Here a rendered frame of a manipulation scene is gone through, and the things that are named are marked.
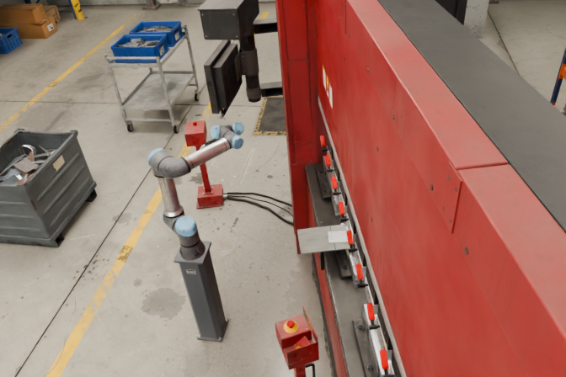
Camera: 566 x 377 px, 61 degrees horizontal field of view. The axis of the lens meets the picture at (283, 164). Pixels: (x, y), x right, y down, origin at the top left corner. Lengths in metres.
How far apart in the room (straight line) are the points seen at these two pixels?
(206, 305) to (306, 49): 1.70
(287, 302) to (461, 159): 2.79
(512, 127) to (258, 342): 2.67
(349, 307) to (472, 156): 1.62
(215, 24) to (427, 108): 2.11
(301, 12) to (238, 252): 2.03
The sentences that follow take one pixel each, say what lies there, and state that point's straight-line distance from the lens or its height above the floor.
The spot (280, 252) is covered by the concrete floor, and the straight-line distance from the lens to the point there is 3.94.
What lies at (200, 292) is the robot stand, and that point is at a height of 0.50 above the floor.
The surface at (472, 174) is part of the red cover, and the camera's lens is 0.91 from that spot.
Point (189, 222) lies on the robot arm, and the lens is 2.81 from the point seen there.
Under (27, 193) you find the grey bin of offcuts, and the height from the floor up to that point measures 0.62.
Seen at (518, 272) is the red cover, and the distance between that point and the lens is 0.77.
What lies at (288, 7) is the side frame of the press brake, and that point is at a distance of 2.83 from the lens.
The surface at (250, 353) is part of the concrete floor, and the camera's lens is 3.40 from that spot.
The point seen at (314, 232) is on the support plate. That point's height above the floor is 1.00.
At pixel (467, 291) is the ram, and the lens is 1.02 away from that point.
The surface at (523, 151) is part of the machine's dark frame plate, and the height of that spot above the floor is 2.30.
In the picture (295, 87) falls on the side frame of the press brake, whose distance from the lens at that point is 3.02.
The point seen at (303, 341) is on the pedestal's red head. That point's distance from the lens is 2.52.
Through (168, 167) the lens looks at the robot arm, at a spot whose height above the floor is 1.40.
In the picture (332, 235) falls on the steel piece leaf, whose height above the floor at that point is 1.00.
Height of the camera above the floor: 2.83
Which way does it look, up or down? 36 degrees down
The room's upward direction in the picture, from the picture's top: 5 degrees counter-clockwise
